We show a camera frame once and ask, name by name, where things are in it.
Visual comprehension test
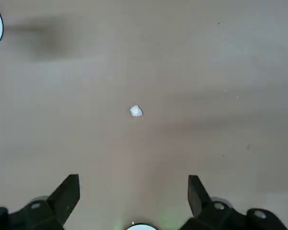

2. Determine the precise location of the small beige lump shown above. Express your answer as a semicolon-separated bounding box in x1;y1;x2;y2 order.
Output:
129;105;144;118

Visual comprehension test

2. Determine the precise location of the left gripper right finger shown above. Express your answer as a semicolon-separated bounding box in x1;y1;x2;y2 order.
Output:
182;174;288;230

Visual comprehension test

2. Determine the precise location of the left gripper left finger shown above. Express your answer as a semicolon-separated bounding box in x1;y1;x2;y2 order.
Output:
0;174;80;230

